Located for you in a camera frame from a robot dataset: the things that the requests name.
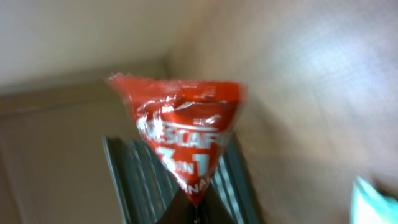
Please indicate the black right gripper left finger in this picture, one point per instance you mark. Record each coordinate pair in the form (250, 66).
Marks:
(179, 211)

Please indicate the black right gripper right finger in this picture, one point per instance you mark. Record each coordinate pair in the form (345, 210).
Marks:
(212, 210)

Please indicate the red Nescafe stick sachet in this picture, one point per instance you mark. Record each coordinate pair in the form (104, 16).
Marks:
(187, 123)

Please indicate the teal wet wipes pack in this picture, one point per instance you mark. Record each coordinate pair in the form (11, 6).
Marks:
(368, 206)

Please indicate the grey plastic mesh basket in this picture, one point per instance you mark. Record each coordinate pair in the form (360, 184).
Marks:
(145, 188)

